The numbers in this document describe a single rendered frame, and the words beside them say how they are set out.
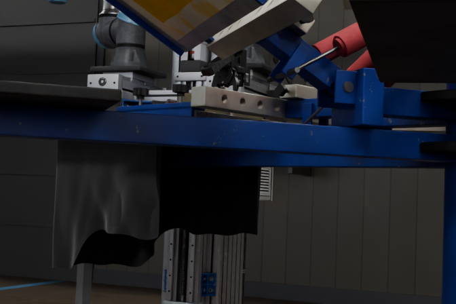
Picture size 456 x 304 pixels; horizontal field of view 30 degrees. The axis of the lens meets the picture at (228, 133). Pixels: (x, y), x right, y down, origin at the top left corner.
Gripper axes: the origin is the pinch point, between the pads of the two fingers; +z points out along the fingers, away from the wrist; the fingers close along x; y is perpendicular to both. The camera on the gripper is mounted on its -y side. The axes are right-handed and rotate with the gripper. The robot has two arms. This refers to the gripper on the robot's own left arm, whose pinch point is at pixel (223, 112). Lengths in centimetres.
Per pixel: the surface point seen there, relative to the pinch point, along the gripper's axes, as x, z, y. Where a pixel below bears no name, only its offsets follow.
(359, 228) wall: 195, 44, 359
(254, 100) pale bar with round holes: -26.2, -0.6, -16.0
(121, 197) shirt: 18.5, 26.0, -21.8
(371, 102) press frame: -74, 4, -33
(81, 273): 77, 55, 10
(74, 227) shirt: 40, 36, -21
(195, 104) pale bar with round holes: -22.8, 2.1, -34.2
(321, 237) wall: 224, 53, 348
